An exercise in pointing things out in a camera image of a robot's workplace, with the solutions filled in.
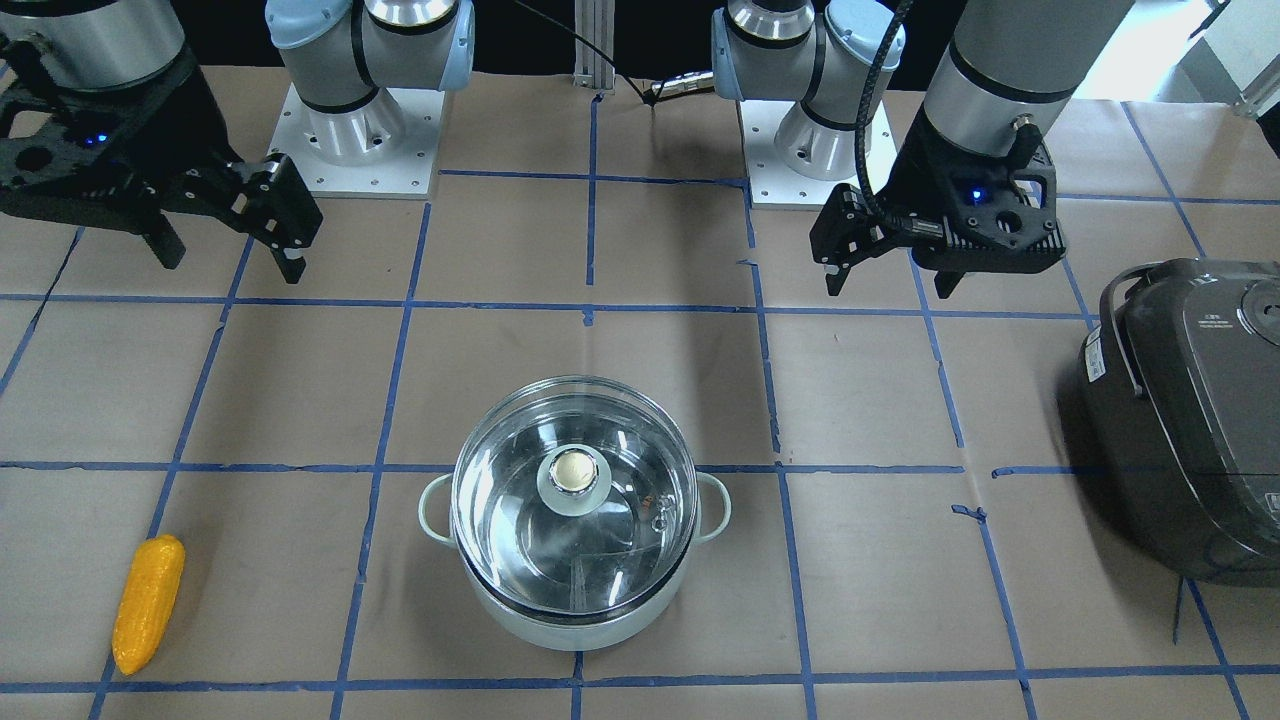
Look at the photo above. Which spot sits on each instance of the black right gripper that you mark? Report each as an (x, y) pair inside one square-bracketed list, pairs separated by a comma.
[(172, 128)]

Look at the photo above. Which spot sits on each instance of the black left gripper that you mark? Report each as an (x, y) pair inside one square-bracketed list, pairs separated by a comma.
[(908, 178)]

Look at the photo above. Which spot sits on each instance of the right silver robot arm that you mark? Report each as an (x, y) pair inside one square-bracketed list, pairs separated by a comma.
[(338, 54)]

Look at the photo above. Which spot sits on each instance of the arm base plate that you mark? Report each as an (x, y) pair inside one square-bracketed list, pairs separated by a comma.
[(793, 161), (386, 150)]

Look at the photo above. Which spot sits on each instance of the yellow corn cob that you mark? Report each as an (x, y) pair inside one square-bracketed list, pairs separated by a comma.
[(149, 594)]

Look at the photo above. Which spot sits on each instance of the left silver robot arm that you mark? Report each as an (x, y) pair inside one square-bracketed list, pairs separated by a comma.
[(1004, 59)]

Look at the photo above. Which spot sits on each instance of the glass pot lid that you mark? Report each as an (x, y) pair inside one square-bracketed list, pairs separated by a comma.
[(574, 495)]

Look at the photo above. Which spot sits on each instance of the aluminium frame post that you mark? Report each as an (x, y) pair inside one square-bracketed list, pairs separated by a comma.
[(593, 23)]

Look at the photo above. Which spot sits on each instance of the pale green electric pot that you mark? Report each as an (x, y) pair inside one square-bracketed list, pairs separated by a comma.
[(575, 520)]

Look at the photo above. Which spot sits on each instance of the black rice cooker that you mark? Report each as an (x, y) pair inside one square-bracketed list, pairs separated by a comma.
[(1181, 382)]

